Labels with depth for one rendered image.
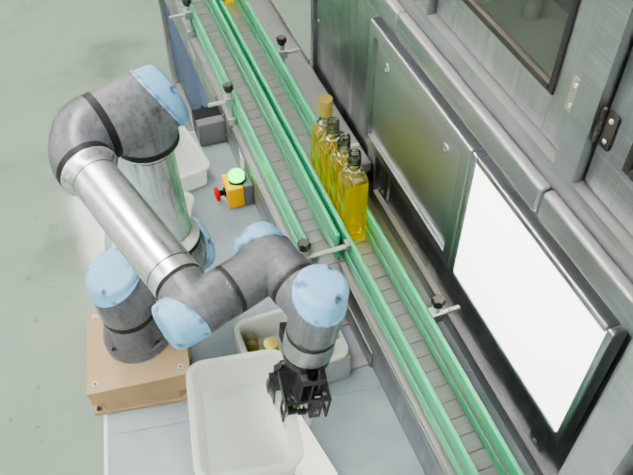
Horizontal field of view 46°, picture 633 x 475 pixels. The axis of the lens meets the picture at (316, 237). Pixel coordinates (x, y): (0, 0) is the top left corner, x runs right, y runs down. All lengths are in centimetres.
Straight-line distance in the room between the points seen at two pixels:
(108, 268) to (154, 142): 36
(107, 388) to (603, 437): 124
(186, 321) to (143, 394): 70
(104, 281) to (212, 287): 56
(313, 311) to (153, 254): 24
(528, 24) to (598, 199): 29
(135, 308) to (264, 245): 58
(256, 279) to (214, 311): 7
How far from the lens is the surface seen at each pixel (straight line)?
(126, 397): 170
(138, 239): 109
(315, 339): 103
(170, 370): 165
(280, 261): 104
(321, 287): 99
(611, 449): 59
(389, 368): 162
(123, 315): 158
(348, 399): 171
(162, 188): 140
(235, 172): 202
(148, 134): 128
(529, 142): 129
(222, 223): 204
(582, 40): 116
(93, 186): 117
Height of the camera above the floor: 223
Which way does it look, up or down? 48 degrees down
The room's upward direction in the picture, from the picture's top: straight up
